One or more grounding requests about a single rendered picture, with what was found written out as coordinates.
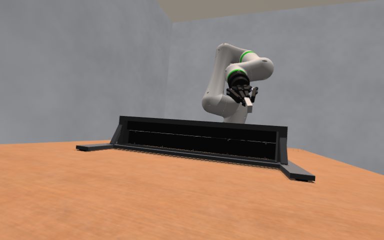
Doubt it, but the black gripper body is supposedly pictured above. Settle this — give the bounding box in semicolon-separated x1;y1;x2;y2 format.
231;76;252;94

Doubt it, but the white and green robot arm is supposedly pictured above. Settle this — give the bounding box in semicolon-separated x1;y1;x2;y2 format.
201;43;274;124

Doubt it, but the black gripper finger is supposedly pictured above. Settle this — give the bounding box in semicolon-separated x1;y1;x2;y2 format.
226;85;250;113
243;84;258;113

